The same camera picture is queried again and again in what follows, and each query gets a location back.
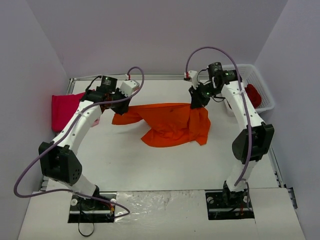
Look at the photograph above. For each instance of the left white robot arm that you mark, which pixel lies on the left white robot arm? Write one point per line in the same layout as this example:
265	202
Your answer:
58	158

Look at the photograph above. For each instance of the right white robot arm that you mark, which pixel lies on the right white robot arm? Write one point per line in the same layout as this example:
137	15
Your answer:
255	136

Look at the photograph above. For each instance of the pink folded t shirt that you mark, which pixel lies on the pink folded t shirt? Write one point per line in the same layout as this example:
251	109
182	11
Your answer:
96	122

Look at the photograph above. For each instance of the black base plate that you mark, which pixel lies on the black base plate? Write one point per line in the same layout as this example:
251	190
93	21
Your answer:
90	211
218	209

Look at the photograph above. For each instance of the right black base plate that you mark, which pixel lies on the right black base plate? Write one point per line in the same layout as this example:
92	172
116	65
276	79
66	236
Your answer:
218	209

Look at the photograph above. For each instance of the white plastic basket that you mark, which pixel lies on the white plastic basket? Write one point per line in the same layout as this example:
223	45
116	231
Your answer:
250	75

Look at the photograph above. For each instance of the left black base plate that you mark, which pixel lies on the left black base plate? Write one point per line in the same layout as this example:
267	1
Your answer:
90	211

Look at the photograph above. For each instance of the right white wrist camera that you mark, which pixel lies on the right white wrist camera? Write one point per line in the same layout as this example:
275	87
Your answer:
192	77

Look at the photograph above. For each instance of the orange t shirt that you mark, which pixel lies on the orange t shirt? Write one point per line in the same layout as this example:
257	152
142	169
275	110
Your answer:
171	124

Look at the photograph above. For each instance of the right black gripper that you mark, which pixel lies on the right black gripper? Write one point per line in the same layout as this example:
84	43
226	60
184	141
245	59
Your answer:
197	100

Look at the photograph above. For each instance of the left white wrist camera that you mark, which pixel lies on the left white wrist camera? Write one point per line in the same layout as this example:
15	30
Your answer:
128	87

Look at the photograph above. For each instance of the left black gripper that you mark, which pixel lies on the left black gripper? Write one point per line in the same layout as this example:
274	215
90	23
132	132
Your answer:
121	104

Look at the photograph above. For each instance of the magenta folded t shirt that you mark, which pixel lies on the magenta folded t shirt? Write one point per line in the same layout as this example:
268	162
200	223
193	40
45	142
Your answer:
63	108

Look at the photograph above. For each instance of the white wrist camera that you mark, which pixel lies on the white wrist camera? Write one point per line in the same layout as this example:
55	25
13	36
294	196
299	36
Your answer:
128	87
192	77

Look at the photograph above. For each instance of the dark red t shirt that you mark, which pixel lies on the dark red t shirt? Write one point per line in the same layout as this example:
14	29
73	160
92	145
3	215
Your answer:
253	95

